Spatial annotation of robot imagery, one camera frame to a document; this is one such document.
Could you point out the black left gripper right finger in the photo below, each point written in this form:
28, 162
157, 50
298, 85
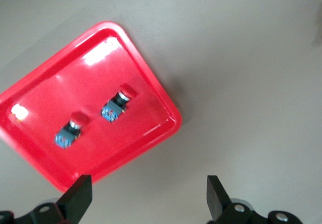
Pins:
216, 198

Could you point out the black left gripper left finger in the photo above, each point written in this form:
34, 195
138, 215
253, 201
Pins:
75, 201

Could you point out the red mushroom push button switch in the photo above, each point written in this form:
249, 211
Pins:
70, 132
117, 105

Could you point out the red plastic tray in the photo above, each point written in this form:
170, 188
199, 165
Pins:
100, 78

